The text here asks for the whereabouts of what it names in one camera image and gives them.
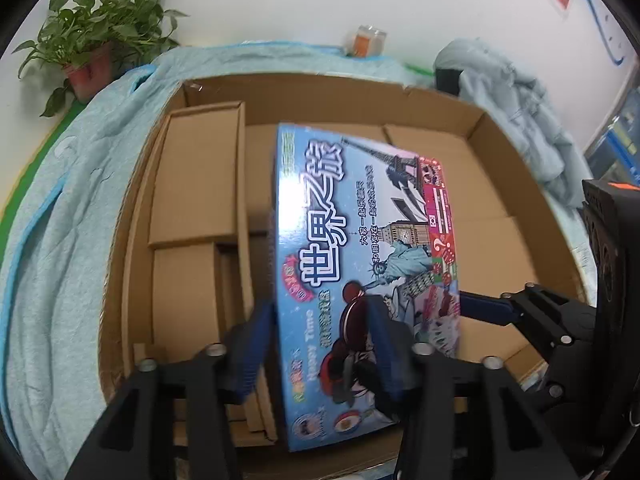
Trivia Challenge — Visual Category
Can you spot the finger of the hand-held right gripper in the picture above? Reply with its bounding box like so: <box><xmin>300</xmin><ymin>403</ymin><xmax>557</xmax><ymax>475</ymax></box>
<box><xmin>460</xmin><ymin>282</ymin><xmax>598</xmax><ymax>361</ymax></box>

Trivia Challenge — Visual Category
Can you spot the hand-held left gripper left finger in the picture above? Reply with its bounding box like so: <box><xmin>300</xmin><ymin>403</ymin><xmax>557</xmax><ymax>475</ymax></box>
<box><xmin>65</xmin><ymin>304</ymin><xmax>277</xmax><ymax>480</ymax></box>

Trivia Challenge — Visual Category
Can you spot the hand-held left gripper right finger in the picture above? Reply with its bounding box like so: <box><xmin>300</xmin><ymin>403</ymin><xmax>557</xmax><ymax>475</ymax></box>
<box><xmin>367</xmin><ymin>300</ymin><xmax>576</xmax><ymax>480</ymax></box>

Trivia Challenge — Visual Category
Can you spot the colourful board game box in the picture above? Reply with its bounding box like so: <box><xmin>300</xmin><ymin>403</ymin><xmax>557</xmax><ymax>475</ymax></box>
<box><xmin>272</xmin><ymin>122</ymin><xmax>463</xmax><ymax>453</ymax></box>

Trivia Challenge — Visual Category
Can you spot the large cardboard box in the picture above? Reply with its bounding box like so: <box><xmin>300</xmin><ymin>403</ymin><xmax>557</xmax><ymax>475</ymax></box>
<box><xmin>97</xmin><ymin>74</ymin><xmax>588</xmax><ymax>480</ymax></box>

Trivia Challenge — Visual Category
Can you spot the small brown cardboard box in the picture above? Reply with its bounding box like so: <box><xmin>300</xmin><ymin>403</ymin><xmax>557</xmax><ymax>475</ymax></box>
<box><xmin>150</xmin><ymin>242</ymin><xmax>278</xmax><ymax>448</ymax></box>
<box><xmin>148</xmin><ymin>101</ymin><xmax>248</xmax><ymax>248</ymax></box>

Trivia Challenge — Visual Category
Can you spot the glass door cabinet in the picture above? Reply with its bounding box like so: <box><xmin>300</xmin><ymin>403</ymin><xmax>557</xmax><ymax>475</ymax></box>
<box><xmin>582</xmin><ymin>60</ymin><xmax>640</xmax><ymax>186</ymax></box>

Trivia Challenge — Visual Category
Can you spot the light blue padded jacket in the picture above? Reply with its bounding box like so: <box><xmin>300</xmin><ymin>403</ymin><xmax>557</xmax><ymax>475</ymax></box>
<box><xmin>432</xmin><ymin>37</ymin><xmax>588</xmax><ymax>206</ymax></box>

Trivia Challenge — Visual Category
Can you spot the light blue blanket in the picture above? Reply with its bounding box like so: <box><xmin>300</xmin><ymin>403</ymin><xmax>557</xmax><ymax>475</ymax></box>
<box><xmin>0</xmin><ymin>40</ymin><xmax>601</xmax><ymax>480</ymax></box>

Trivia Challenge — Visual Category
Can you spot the clear jar with orange label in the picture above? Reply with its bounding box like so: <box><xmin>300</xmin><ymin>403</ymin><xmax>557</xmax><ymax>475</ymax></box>
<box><xmin>345</xmin><ymin>25</ymin><xmax>388</xmax><ymax>58</ymax></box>

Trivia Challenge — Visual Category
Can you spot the green mat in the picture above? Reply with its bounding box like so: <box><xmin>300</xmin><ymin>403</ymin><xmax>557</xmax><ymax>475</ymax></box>
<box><xmin>15</xmin><ymin>102</ymin><xmax>93</xmax><ymax>196</ymax></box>

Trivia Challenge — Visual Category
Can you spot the green potted plant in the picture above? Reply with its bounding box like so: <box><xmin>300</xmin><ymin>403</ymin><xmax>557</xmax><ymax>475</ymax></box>
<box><xmin>12</xmin><ymin>0</ymin><xmax>188</xmax><ymax>118</ymax></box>

